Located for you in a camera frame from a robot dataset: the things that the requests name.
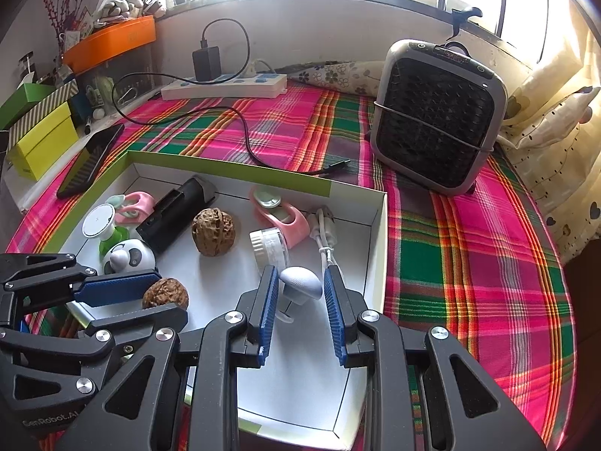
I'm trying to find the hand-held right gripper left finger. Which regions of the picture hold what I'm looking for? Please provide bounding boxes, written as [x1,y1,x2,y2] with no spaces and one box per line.
[56,264,281,451]

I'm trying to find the pink clip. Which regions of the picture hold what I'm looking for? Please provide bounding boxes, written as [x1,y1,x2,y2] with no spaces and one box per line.
[112,191,156,225]

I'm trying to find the green white suction holder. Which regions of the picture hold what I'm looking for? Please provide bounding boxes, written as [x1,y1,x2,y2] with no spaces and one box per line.
[82,204,130,257]

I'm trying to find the green figurine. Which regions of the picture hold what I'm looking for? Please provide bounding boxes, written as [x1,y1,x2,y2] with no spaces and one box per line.
[93,75,116,108]

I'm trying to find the pink ring holder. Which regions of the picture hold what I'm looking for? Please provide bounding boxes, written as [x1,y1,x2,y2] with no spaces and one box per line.
[248,185,309,250]

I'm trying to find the grey space heater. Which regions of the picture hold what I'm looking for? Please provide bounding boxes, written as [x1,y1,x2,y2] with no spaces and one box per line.
[365,39,509,197]

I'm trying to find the striped box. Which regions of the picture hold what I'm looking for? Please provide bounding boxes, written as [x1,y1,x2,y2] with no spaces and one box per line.
[7,80,79,144]

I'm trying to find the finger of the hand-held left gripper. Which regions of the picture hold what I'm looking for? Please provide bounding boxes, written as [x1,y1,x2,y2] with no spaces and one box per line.
[0,304,189,413]
[0,253,163,318]

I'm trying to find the yellow-green box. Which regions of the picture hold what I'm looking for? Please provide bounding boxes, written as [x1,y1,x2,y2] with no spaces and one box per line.
[7,102,79,182]

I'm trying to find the white cable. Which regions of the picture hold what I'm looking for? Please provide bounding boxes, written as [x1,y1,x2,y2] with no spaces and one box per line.
[307,207,341,273]

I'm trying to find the large walnut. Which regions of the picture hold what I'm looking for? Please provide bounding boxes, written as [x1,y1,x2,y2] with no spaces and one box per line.
[192,207,236,257]

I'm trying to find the black window hook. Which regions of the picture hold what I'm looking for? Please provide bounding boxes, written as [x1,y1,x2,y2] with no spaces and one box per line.
[446,7,483,41]

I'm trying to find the white round jar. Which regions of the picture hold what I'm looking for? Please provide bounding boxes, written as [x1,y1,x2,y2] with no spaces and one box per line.
[249,226,289,271]

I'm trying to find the cream heart-print curtain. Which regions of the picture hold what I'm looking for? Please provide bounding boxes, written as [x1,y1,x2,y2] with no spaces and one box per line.
[498,0,601,264]

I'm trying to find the red flower branches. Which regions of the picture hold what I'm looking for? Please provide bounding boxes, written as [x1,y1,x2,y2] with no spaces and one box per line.
[40,0,101,52]

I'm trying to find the white panda toy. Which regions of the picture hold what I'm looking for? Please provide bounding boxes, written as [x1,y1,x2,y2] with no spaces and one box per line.
[102,239,157,275]

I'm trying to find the white mushroom-shaped gadget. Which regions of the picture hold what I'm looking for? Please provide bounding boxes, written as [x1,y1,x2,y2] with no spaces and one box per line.
[277,266,324,325]

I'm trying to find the white side board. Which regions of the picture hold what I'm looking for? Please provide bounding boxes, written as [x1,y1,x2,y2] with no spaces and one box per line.
[19,113,123,212]

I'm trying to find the white power strip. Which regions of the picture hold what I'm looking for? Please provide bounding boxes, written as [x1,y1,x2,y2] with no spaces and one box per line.
[161,73,288,101]

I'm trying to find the black smartphone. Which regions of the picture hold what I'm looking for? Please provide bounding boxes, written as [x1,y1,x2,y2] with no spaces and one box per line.
[56,123,125,199]

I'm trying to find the black battery pack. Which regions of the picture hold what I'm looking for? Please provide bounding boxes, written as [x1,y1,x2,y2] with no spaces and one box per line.
[136,176,217,253]

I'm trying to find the small walnut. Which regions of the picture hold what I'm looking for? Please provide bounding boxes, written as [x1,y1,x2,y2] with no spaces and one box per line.
[142,278,189,311]

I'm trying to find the black charger cable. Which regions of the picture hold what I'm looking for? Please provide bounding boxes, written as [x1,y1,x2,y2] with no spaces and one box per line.
[112,19,350,177]

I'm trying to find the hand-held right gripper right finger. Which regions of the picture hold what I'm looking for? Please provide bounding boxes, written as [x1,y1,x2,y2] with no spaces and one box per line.
[323,264,548,451]

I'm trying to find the floral pillow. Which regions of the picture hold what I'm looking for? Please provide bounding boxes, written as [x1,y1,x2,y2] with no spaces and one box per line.
[286,60,388,99]

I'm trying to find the green white cardboard box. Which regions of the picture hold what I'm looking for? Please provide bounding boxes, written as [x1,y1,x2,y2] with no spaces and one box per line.
[44,150,390,451]

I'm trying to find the black charger adapter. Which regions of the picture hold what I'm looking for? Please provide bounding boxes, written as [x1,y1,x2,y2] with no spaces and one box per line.
[192,46,220,83]

